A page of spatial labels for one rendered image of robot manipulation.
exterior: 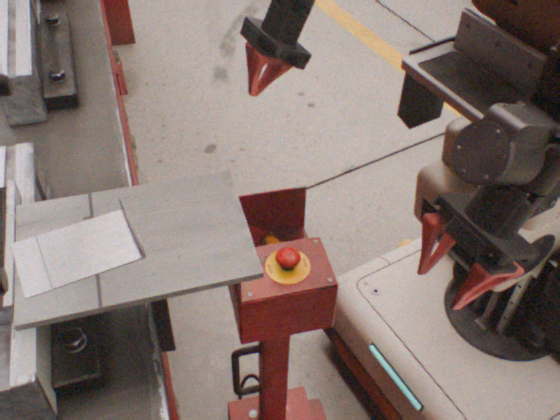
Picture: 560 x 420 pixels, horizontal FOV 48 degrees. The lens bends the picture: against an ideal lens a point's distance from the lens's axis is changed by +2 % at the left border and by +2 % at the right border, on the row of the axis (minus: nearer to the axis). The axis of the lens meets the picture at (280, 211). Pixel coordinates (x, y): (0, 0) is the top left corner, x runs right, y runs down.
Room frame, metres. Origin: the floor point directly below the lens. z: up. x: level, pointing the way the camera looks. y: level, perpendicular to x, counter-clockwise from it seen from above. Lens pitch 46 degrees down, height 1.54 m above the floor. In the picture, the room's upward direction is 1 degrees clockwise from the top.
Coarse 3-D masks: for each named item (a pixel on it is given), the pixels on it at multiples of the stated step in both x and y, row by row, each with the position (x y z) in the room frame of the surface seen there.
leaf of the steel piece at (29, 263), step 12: (24, 240) 0.47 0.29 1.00; (36, 240) 0.47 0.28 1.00; (24, 252) 0.45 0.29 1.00; (36, 252) 0.45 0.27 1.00; (24, 264) 0.43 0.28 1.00; (36, 264) 0.43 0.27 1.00; (24, 276) 0.42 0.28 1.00; (36, 276) 0.42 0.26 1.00; (24, 288) 0.40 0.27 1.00; (36, 288) 0.40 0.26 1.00; (48, 288) 0.40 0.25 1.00
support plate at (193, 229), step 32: (96, 192) 0.55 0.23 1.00; (128, 192) 0.55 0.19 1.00; (160, 192) 0.56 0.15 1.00; (192, 192) 0.56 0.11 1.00; (224, 192) 0.56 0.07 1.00; (32, 224) 0.50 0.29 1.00; (64, 224) 0.50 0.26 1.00; (160, 224) 0.50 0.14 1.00; (192, 224) 0.50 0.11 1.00; (224, 224) 0.50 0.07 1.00; (160, 256) 0.45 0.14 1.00; (192, 256) 0.45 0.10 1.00; (224, 256) 0.45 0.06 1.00; (256, 256) 0.45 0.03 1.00; (64, 288) 0.40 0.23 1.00; (128, 288) 0.40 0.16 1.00; (160, 288) 0.41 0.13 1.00; (192, 288) 0.41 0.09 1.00; (32, 320) 0.36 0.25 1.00; (64, 320) 0.37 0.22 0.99
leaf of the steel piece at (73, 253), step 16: (80, 224) 0.50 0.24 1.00; (96, 224) 0.50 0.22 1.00; (112, 224) 0.50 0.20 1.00; (128, 224) 0.50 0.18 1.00; (48, 240) 0.47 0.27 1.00; (64, 240) 0.47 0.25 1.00; (80, 240) 0.47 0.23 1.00; (96, 240) 0.47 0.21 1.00; (112, 240) 0.47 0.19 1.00; (128, 240) 0.47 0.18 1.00; (48, 256) 0.45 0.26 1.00; (64, 256) 0.45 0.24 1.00; (80, 256) 0.45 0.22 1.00; (96, 256) 0.45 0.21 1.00; (112, 256) 0.45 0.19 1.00; (128, 256) 0.45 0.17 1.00; (144, 256) 0.45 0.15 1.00; (48, 272) 0.42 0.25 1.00; (64, 272) 0.42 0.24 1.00; (80, 272) 0.42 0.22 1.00; (96, 272) 0.42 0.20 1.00
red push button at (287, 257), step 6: (282, 252) 0.62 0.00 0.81; (288, 252) 0.62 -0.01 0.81; (294, 252) 0.62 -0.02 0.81; (276, 258) 0.61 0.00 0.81; (282, 258) 0.61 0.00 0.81; (288, 258) 0.61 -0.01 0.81; (294, 258) 0.61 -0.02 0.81; (300, 258) 0.62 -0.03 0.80; (282, 264) 0.60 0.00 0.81; (288, 264) 0.60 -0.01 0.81; (294, 264) 0.60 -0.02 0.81; (288, 270) 0.61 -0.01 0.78
